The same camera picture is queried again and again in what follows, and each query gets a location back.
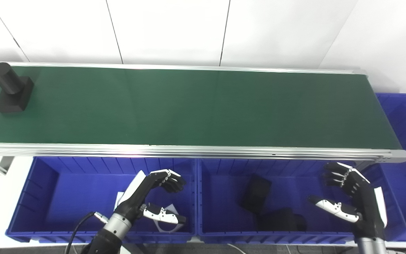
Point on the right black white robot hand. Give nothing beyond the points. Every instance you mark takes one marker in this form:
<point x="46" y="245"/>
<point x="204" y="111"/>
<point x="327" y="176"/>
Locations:
<point x="365" y="208"/>

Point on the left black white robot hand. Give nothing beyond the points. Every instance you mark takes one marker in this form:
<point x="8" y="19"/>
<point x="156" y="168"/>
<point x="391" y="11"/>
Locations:
<point x="132" y="203"/>

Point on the black block with cylinder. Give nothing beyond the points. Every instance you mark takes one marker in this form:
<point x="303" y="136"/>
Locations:
<point x="256" y="192"/>
<point x="280" y="220"/>
<point x="11" y="93"/>

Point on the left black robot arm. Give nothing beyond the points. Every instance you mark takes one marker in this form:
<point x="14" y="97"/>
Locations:
<point x="109" y="234"/>

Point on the blue bin with white parts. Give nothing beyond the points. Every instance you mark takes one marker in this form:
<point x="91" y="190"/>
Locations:
<point x="76" y="197"/>

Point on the green conveyor belt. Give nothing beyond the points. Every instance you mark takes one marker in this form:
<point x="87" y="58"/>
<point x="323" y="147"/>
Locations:
<point x="189" y="151"/>
<point x="196" y="106"/>

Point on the blue bin with black parts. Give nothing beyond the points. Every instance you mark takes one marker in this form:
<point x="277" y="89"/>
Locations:
<point x="224" y="204"/>

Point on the white square with round hole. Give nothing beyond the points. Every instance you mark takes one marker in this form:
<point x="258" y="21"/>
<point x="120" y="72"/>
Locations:
<point x="119" y="198"/>
<point x="160" y="227"/>

